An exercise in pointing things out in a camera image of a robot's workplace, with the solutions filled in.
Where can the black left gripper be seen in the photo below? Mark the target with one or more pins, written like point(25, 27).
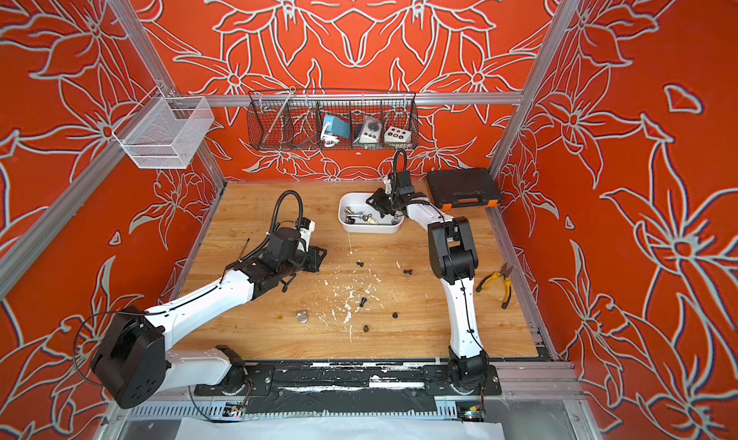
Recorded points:
point(314, 260)

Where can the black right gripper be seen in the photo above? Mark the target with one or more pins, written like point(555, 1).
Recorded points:
point(378, 203)

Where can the silver chess piece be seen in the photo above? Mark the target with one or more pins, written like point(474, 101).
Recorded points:
point(302, 317)
point(363, 214)

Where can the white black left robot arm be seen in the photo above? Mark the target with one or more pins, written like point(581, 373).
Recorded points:
point(136, 358)

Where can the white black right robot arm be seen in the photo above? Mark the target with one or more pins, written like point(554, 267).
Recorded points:
point(453, 259)

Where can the white plastic storage box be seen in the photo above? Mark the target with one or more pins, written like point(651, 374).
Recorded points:
point(388, 224)

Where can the teal box in basket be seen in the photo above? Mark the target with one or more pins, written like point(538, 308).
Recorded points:
point(334, 131)

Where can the black orange tool case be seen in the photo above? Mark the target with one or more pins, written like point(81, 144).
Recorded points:
point(460, 188)

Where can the white dotted cube in basket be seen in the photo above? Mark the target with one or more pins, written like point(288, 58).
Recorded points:
point(394, 135)

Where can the orange handled screwdriver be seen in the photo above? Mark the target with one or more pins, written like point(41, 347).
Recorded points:
point(242, 252)

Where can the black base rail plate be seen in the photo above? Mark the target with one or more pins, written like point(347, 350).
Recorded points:
point(426, 376)

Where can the yellow handled pliers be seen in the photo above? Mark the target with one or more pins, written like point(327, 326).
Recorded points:
point(503, 276)

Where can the black wire wall basket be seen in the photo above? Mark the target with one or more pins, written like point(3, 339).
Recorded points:
point(311, 120)

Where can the clear plastic wall bin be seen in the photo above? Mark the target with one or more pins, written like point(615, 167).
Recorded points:
point(166, 136)

